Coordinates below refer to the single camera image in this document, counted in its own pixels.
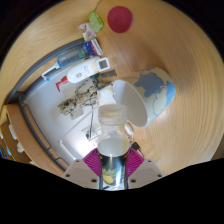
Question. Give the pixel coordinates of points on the blue bottle with white nozzle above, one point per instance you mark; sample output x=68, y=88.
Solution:
x=70, y=59

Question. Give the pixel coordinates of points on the small white earbud case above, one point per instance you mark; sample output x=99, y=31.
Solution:
x=129, y=128

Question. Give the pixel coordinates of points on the clear bottle with dark label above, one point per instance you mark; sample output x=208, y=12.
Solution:
x=113, y=150

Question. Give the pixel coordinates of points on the white paper bag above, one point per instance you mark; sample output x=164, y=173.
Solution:
x=106, y=96

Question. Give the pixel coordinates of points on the small white digital thermometer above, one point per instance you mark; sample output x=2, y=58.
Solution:
x=103, y=63

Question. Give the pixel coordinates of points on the small black charger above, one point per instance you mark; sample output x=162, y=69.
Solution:
x=136, y=146

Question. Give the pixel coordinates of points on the white mug with blue print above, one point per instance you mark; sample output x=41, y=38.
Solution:
x=153, y=90

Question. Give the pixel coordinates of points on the wooden wardrobe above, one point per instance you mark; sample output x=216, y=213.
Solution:
x=40, y=36

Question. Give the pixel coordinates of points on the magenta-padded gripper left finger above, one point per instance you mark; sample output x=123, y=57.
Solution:
x=78, y=171

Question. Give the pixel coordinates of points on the pink and white packet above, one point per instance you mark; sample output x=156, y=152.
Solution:
x=88, y=32

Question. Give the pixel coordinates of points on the flat round red coaster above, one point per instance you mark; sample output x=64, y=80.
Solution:
x=120, y=19

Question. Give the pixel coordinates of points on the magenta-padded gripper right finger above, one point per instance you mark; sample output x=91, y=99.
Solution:
x=148, y=171

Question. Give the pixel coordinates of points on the black ruler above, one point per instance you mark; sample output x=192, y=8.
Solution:
x=108, y=74

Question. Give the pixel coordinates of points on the grey metal frame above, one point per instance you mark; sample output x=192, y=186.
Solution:
x=40, y=66

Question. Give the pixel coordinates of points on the white lotion bottle red pump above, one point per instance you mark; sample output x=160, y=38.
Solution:
x=81, y=71

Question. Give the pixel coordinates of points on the blue and red packet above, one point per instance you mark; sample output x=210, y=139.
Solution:
x=91, y=47

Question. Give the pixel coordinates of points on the green wipes packet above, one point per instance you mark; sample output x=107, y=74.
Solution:
x=96, y=21

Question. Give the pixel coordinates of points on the brown tree creature figurine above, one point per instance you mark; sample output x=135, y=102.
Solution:
x=83, y=95

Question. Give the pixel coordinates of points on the wooden shelf unit with items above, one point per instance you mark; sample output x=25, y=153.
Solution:
x=13, y=136

